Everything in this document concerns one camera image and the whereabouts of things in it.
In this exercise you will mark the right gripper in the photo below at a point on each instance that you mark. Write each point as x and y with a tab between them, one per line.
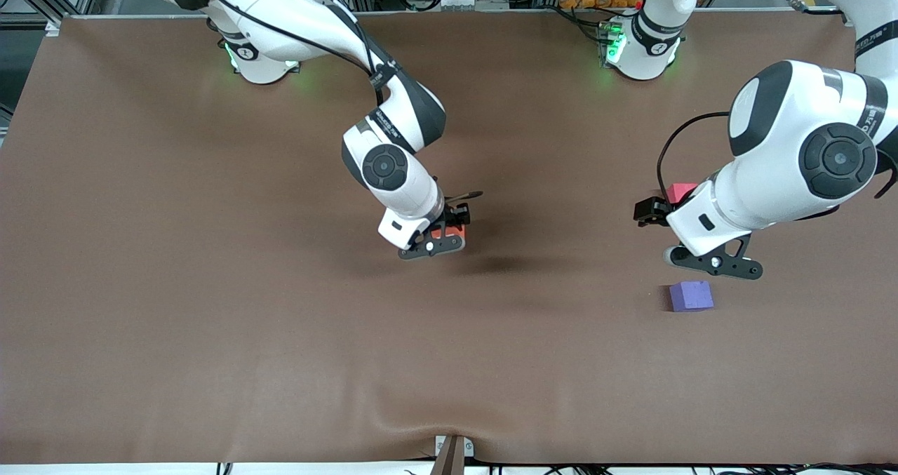
456	217

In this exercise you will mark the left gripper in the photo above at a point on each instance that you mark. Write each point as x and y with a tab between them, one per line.
657	208

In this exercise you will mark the orange foam block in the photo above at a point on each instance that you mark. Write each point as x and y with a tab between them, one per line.
449	233

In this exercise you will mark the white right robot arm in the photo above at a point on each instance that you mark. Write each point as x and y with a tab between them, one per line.
393	166

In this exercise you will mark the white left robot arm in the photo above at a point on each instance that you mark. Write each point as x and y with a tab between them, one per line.
807	152

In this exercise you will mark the red foam block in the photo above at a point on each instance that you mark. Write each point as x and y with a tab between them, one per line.
682	191

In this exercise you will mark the purple foam block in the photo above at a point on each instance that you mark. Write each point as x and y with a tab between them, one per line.
691	296

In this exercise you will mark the large table cover mat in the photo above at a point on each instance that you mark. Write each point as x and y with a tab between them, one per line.
449	335

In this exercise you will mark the white terminal block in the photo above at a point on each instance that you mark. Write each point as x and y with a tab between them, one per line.
442	3

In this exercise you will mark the metal table edge clamp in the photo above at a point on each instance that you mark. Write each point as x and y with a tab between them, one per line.
452	454

